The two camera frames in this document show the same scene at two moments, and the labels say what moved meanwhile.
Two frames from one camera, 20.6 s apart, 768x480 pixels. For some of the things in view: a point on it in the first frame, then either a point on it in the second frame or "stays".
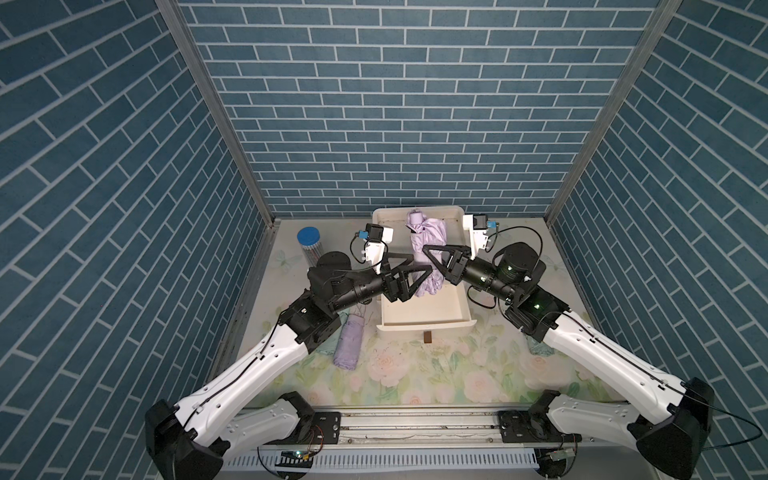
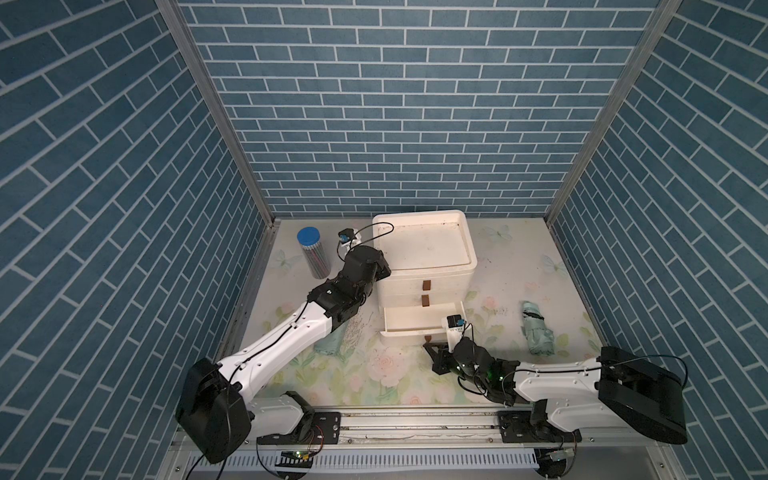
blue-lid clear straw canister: [309, 238] stays
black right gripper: [458, 256] to [439, 358]
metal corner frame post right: [665, 13] stays
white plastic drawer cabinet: [435, 304] stays
